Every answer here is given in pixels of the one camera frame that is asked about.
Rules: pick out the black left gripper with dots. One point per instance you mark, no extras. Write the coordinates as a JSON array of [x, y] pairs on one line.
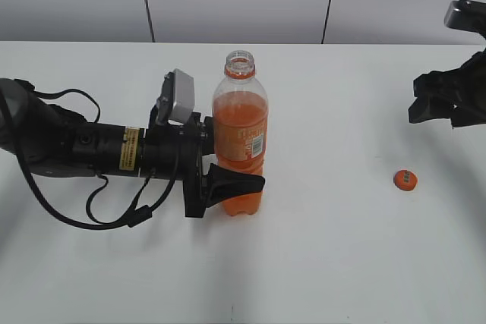
[[175, 152]]

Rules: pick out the orange bottle cap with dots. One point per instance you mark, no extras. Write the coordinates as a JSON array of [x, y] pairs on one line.
[[405, 180]]

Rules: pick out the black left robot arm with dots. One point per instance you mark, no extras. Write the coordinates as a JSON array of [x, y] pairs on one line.
[[54, 142]]

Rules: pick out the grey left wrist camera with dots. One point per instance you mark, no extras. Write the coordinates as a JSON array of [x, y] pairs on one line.
[[176, 100]]

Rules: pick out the orange soda plastic bottle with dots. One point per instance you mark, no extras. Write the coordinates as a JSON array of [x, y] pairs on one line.
[[240, 110]]

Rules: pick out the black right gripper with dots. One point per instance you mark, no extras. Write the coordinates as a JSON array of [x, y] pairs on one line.
[[434, 92]]

